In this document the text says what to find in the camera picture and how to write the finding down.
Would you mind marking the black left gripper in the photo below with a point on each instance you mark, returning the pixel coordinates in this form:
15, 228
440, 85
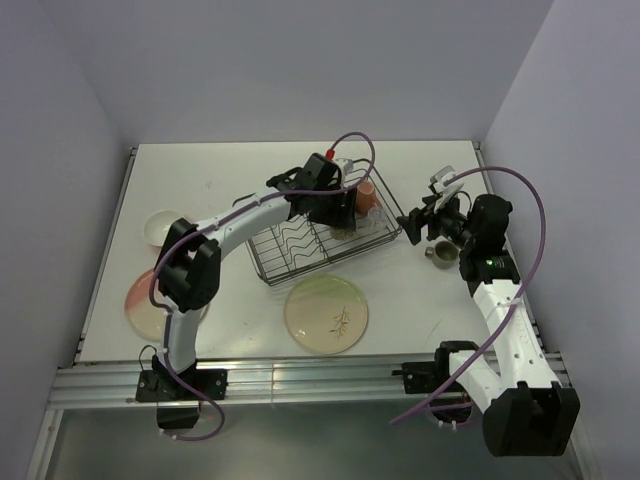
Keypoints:
341, 217

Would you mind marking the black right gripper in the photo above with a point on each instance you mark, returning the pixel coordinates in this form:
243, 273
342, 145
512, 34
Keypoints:
417, 218

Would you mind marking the pink ceramic mug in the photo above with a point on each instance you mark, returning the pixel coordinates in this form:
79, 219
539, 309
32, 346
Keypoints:
366, 197

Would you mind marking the clear glass cup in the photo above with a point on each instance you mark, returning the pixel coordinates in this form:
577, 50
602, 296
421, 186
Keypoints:
377, 217

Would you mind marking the grey-green ceramic cup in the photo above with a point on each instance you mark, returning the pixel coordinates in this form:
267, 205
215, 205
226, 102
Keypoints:
443, 254

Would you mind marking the beige small bowl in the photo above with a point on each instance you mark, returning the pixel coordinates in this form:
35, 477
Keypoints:
342, 234

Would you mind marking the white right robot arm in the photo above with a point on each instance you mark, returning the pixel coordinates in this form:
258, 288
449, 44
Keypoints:
526, 411

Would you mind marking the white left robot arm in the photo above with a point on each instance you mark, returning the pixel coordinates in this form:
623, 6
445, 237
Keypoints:
187, 273

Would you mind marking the green and cream plate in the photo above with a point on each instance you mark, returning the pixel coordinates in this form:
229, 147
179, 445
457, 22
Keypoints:
326, 314

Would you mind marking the orange and white bowl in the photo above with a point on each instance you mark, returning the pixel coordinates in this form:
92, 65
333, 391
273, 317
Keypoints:
157, 225

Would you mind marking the pink and cream plate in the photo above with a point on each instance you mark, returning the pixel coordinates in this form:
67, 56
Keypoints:
146, 320

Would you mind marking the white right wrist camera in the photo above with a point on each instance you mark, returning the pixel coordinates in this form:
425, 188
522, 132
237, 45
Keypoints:
444, 186

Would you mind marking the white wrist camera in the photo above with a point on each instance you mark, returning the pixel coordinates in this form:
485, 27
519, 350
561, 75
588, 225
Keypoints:
444, 186
345, 166

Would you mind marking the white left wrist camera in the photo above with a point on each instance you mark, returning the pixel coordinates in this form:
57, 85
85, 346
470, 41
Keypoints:
345, 166

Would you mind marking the dark wire dish rack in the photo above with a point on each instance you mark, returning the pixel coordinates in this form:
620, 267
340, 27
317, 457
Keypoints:
298, 246

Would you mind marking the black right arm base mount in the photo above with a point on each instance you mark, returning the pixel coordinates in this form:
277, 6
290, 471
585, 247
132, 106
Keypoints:
422, 377

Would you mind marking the aluminium frame rail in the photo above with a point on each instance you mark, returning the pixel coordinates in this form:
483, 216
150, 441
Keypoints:
252, 381

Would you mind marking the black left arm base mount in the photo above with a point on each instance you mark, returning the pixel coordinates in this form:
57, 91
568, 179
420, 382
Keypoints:
180, 399

